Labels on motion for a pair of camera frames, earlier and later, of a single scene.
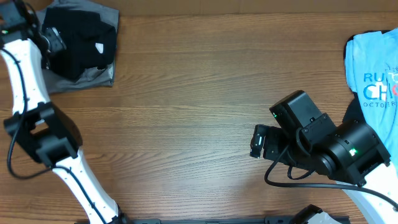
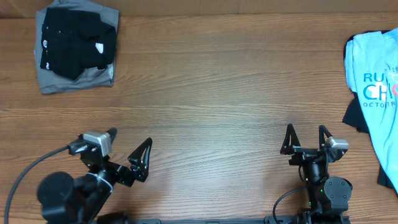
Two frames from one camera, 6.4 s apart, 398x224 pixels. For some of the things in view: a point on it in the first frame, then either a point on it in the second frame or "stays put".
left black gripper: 48,54 to 125,175
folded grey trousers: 102,77 stays put
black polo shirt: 89,43 stays put
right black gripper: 273,142 to 288,148
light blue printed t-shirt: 371,64 stays put
